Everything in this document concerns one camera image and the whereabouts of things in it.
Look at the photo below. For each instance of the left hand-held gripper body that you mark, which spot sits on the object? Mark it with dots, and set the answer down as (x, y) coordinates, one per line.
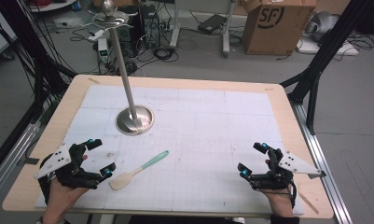
(76, 179)

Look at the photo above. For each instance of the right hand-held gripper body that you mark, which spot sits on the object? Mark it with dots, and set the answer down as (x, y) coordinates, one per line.
(276, 181)

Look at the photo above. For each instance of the person's right hand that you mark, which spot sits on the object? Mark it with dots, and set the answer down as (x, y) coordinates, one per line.
(281, 202)

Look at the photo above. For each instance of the person's left hand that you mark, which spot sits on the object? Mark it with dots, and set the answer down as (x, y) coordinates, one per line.
(63, 199)

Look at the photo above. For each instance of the thin wooden stick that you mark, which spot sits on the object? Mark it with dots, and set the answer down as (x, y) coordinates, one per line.
(309, 203)

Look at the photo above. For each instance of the silver metal pole stand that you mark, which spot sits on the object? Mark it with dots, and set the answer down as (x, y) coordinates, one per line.
(135, 119)

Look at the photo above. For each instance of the black tape piece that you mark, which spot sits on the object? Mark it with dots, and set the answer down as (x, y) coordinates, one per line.
(30, 161)

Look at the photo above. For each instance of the white grid mat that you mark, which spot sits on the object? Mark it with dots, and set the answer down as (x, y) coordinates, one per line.
(200, 149)

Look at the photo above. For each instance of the brown tape strip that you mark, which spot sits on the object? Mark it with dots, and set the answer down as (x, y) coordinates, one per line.
(93, 81)

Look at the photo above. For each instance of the white device with green display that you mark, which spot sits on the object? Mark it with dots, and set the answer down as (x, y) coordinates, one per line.
(103, 49)

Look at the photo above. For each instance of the white power strip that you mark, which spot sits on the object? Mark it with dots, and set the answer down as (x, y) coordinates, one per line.
(96, 35)

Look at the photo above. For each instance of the brown cardboard box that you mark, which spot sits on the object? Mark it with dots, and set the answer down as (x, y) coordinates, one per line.
(274, 29)

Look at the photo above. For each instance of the white flat board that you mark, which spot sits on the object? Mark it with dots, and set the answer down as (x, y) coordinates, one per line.
(327, 48)

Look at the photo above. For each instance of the white metal stand leg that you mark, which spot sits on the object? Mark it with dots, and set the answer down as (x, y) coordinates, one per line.
(227, 31)
(175, 25)

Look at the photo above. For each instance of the black computer tower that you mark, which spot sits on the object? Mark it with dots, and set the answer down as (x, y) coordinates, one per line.
(150, 26)

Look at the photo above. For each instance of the black flat device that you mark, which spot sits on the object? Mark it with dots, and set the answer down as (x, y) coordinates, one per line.
(212, 23)

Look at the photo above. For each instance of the grey rounded device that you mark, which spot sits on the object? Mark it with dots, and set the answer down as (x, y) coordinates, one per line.
(321, 26)

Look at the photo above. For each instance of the aluminium rail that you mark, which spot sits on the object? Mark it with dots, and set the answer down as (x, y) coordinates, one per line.
(7, 165)
(323, 161)

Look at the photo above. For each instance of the black metal frame strut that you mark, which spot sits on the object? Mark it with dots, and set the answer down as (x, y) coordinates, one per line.
(29, 46)
(324, 56)

